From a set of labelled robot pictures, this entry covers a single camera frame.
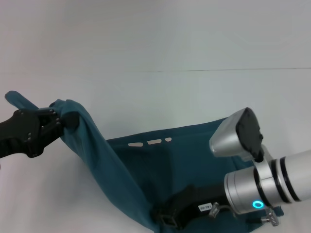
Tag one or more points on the blue shirt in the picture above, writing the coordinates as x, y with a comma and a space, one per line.
145, 174

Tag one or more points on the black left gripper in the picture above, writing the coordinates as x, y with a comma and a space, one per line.
19, 133

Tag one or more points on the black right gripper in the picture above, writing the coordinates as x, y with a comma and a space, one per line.
194, 201

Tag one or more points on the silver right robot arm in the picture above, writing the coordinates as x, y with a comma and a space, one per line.
262, 184

